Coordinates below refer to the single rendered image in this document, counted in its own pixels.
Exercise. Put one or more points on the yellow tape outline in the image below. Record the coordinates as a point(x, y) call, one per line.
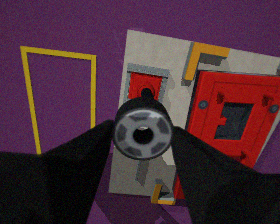
point(24, 50)

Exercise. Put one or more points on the black and grey wheel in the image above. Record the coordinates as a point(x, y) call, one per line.
point(142, 144)

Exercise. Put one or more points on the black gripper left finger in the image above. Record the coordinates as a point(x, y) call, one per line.
point(60, 184)

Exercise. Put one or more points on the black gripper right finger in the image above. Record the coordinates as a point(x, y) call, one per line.
point(220, 190)

